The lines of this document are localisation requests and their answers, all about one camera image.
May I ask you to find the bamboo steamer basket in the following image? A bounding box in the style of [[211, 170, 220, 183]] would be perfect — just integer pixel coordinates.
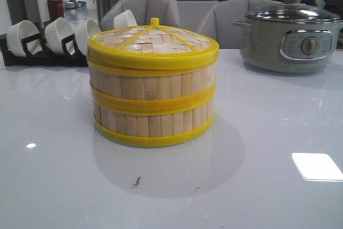
[[93, 100, 215, 147], [88, 58, 215, 115]]

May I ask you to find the bamboo steamer lid yellow rim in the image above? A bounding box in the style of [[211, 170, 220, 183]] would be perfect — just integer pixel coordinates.
[[87, 18, 219, 70]]

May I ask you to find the right grey chair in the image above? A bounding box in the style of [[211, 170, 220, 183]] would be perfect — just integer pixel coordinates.
[[196, 0, 279, 49]]

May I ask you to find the grey chair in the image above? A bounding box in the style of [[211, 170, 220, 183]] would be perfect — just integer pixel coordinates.
[[196, 0, 279, 49], [100, 0, 180, 31]]

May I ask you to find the white bowl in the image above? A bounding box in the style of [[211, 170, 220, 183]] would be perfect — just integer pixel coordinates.
[[6, 20, 39, 57], [113, 10, 137, 28], [74, 19, 101, 56], [45, 18, 74, 55]]

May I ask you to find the left grey chair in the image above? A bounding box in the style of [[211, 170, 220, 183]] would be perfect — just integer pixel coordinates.
[[100, 0, 180, 31]]

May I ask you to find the grey electric cooking pot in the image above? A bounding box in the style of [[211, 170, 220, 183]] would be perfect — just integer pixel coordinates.
[[233, 18, 342, 73]]

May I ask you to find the black dish rack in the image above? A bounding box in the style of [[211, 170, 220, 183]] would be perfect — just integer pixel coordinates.
[[1, 28, 87, 67]]

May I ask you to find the red cylinder bin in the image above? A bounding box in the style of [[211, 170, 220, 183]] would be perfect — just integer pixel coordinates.
[[47, 0, 64, 22]]

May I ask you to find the glass pot lid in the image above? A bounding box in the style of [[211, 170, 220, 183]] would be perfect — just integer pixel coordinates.
[[246, 0, 340, 23]]

